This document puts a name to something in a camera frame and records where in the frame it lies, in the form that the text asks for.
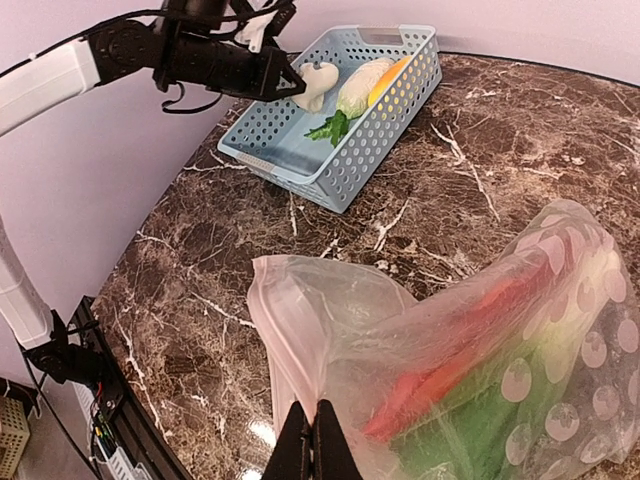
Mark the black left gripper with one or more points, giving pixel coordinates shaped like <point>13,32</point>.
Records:
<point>266,75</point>

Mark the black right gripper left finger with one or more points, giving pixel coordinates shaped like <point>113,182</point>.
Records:
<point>291,457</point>

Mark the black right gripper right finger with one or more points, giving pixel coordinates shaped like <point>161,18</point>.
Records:
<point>332,457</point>

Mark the white garlic toy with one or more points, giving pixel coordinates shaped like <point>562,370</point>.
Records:
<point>319,80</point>

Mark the white napa cabbage toy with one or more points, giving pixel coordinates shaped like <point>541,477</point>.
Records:
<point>353,96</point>

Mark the orange carrot toy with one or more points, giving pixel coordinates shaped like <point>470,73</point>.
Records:
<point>414,393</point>

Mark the green bok choy toy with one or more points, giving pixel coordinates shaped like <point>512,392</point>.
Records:
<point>525,412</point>

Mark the clear zip top bag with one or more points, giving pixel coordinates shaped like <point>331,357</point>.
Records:
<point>346,332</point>

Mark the red chili pepper toy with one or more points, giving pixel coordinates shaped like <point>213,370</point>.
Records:
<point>511,289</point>

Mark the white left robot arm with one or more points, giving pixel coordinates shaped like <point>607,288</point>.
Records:
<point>93,130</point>

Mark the light blue plastic basket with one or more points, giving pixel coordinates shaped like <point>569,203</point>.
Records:
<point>269,138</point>

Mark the green leafy vegetable toy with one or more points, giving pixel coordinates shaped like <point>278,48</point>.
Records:
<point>334,129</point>

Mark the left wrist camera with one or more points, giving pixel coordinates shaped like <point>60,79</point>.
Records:
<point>270,20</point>

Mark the black front table rail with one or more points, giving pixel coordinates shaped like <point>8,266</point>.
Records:
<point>77,352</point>

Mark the white slotted cable duct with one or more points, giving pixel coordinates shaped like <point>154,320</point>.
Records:
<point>104,449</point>

